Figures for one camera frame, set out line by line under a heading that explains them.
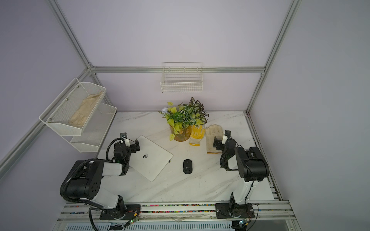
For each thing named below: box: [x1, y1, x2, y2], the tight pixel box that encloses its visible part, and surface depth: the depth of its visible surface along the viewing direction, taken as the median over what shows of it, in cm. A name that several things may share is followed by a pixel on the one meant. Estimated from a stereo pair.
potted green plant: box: [158, 97, 209, 142], surface depth 88 cm
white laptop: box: [129, 135, 174, 182], surface depth 95 cm
